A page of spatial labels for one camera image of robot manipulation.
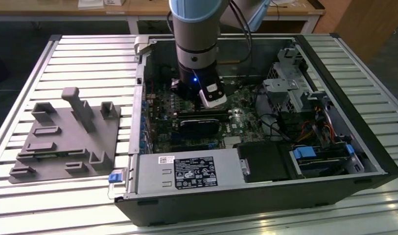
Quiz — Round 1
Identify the black drive bay cover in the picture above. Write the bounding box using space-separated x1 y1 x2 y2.
233 141 299 184

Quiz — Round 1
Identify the silver finned heatsink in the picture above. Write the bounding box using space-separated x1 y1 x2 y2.
224 136 241 148

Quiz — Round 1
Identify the blue disk carrier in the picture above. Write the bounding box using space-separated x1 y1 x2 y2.
291 145 316 162

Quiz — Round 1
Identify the green motherboard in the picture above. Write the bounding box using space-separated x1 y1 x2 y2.
145 73 275 154

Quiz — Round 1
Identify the black fan graphics card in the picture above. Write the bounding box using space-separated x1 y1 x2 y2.
177 118 221 136

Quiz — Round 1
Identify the grey plastic parts rack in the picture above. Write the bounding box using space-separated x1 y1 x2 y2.
8 87 123 184

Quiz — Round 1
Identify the wooden desk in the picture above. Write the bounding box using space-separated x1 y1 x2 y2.
0 0 327 35

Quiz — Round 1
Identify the silver power supply unit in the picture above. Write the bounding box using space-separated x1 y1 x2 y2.
132 148 248 197

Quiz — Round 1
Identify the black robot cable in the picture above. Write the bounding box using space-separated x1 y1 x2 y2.
228 0 252 65

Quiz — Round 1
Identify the grey metal drive cage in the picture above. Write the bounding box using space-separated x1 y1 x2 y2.
261 47 327 115

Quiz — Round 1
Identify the coloured wire bundle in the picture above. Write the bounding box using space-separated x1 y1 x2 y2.
296 121 336 145

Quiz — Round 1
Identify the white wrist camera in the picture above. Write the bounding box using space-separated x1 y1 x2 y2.
191 70 227 109

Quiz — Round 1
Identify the white box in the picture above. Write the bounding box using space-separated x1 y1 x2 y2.
77 0 105 11

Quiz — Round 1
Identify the black open PC case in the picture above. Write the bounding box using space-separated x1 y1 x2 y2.
113 33 398 227

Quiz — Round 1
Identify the wooden cabinet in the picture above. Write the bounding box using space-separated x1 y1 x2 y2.
312 0 398 65

